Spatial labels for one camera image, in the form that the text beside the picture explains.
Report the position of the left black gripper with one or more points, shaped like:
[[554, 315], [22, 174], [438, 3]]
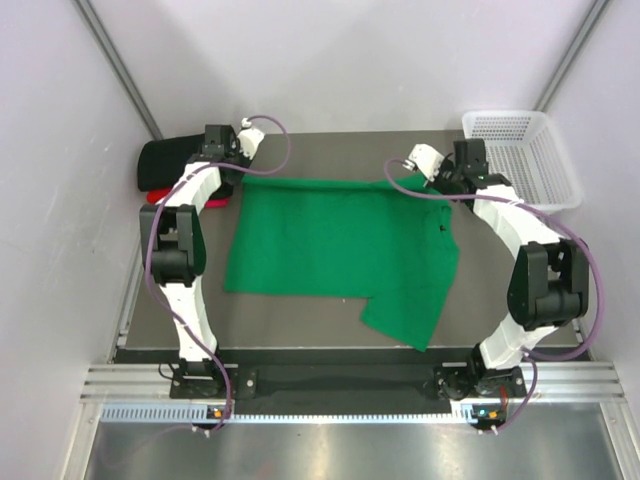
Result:
[[234, 148]]

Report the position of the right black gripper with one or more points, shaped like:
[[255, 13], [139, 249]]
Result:
[[446, 165]]

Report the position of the green t-shirt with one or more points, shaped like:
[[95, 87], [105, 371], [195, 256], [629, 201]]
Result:
[[350, 239]]

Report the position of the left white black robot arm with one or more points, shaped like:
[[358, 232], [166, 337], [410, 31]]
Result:
[[193, 170]]

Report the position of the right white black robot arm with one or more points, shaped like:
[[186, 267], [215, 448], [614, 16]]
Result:
[[549, 285]]

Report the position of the folded pink t-shirt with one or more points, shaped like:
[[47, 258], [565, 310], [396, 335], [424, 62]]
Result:
[[213, 203]]

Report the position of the folded black t-shirt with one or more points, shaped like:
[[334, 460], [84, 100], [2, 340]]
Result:
[[161, 162]]

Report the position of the white perforated plastic basket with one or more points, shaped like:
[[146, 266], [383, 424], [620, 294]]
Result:
[[527, 149]]

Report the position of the folded red t-shirt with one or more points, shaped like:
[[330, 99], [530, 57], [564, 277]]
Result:
[[157, 195]]

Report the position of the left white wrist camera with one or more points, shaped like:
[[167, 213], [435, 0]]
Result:
[[249, 138]]

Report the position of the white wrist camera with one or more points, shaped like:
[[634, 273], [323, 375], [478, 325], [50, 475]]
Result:
[[425, 159], [249, 138]]

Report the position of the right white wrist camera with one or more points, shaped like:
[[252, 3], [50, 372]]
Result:
[[425, 159]]

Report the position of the aluminium frame rail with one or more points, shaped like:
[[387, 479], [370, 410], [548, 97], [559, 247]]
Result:
[[567, 382]]

